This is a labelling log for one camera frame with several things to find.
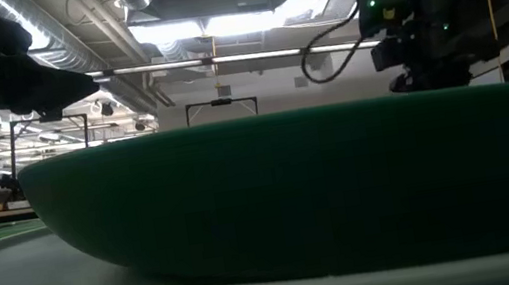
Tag large green plastic plate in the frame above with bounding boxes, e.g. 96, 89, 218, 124
14, 76, 509, 285

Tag bright ceiling light panel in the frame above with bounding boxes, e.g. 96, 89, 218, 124
127, 0, 305, 53

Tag long tube light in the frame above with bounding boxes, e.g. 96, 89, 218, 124
84, 28, 384, 92

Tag wide silver ventilation duct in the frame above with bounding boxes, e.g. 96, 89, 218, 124
0, 0, 161, 136

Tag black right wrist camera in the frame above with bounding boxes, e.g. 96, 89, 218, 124
368, 34, 409, 74

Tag tall black rig frame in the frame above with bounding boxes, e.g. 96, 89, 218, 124
3, 109, 100, 200

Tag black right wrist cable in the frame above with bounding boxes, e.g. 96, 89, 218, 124
290, 0, 410, 88

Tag small black rig frame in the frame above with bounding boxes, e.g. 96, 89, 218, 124
183, 92, 262, 128

